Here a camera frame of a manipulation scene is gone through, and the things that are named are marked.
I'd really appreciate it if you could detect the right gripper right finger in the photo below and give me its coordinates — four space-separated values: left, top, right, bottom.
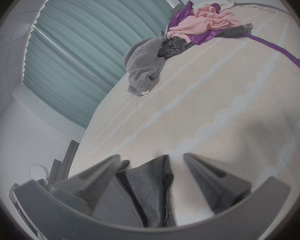
183 153 252 212

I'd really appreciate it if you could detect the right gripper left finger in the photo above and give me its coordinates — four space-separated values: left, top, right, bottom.
52 154 121 216

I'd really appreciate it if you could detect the black T-shirt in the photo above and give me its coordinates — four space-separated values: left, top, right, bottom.
92 154 177 228

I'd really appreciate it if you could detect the pile of clothes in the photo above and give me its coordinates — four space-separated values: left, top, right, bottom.
159 0 300 81

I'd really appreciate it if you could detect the bed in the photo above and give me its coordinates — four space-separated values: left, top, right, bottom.
67 0 300 227

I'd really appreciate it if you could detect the black chest of drawers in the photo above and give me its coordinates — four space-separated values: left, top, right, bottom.
61 139 80 181

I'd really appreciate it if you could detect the black dressing table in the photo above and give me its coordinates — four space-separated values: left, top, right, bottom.
47 158 62 186

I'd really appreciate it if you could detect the round white-framed mirror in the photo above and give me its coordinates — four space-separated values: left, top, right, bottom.
29 164 50 182

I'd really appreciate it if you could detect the blue-green curtain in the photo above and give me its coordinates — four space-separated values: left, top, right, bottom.
22 29 120 129
35 0 174 89

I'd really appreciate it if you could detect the grey garment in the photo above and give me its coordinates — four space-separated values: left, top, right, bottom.
123 31 167 96

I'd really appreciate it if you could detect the grey bedside table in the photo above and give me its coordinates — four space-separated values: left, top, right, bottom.
170 4 183 18

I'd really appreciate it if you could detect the white printed pillow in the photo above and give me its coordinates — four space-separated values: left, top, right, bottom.
201 0 235 10

